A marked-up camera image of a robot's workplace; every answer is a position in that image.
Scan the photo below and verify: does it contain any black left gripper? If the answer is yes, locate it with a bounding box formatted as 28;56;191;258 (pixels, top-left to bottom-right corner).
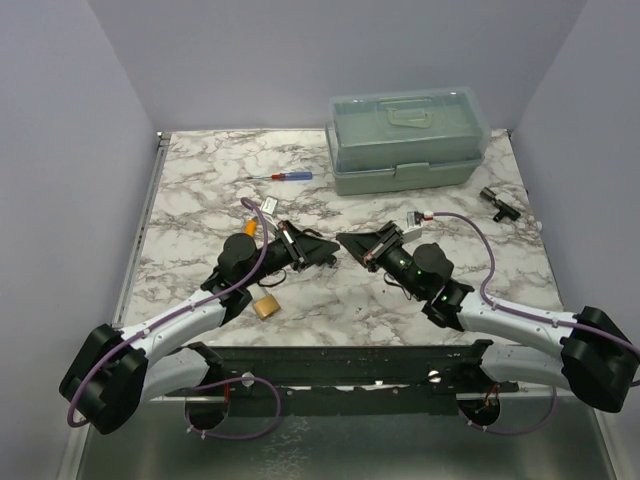
242;220;340;288

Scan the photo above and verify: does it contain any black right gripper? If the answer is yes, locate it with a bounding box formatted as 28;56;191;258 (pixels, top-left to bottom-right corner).
337;224;426;300

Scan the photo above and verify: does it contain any black padlock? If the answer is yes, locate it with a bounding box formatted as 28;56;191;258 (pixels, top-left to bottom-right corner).
302;228;337;268

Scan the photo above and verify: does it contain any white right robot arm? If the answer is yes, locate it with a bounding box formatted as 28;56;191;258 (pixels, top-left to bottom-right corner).
337;223;639;413

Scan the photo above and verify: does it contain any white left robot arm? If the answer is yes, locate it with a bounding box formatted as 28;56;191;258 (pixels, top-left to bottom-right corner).
59;221;340;435

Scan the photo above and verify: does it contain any orange utility knife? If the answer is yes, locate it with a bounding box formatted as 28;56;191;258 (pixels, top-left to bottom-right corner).
244;218;258;237

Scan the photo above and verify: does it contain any brass padlock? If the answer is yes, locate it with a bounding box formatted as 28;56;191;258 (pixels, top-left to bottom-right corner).
251;286;281;320

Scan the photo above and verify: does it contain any red blue screwdriver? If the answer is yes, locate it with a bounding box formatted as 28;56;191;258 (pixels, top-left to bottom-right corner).
247;171;313;181

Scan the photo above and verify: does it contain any green plastic toolbox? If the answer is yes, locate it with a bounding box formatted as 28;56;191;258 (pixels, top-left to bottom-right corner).
325;87;490;196

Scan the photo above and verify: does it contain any black T-shaped tool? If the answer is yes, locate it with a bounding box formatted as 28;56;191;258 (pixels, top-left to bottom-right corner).
480;187;521;223

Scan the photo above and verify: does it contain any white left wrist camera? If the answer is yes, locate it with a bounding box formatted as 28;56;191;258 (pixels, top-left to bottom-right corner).
260;196;278;216

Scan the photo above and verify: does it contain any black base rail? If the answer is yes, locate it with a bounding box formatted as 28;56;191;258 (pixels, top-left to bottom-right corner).
179;340;518;424

